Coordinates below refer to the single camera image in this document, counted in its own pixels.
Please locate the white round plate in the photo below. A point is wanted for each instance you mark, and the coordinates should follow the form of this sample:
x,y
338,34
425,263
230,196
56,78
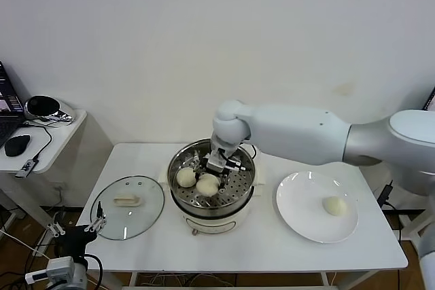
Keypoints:
x,y
306,195

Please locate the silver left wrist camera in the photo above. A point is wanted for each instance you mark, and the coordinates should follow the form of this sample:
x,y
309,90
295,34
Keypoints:
x,y
51,269

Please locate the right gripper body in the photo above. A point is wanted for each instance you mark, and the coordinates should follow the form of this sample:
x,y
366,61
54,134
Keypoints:
x,y
217,160

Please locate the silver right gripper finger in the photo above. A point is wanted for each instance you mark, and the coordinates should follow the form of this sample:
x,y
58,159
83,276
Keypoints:
x,y
224,182
203,164

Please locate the steel steamer basket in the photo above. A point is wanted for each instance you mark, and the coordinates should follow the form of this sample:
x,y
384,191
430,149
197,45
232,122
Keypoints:
x,y
238,184

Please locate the white electric cooker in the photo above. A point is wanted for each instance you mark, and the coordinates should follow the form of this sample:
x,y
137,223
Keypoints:
x,y
210,223

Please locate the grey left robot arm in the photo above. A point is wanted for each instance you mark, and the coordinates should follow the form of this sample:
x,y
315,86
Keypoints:
x,y
79,274

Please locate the chrome headset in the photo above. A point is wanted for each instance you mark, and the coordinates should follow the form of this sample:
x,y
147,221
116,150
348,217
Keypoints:
x,y
47,108

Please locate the black laptop with bright screen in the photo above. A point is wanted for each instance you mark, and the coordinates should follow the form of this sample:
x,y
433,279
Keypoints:
x,y
431,100

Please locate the grey usb hub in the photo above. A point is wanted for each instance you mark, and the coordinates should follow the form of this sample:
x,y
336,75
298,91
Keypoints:
x,y
26,167

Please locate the white steamed baozi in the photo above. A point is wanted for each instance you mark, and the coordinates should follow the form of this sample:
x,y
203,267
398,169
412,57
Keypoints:
x,y
186,178
207,185
334,205

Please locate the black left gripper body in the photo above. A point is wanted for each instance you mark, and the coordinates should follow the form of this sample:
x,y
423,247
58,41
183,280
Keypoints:
x,y
74,239

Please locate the white side table with headset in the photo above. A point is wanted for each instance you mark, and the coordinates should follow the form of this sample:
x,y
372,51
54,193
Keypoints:
x,y
68,140

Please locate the glass pot lid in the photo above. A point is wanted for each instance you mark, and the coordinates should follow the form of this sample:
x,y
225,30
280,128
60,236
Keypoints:
x,y
142,208

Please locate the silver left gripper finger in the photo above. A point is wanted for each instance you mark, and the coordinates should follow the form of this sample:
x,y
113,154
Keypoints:
x,y
56,229
96,223

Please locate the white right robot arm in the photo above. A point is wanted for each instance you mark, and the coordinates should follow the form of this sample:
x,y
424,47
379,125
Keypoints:
x,y
299,133

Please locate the black laptop with dark screen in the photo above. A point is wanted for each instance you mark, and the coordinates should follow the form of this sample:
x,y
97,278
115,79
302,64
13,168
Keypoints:
x,y
8,100

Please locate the black computer mouse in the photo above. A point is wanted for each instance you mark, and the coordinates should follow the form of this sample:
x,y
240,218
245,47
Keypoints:
x,y
17,145

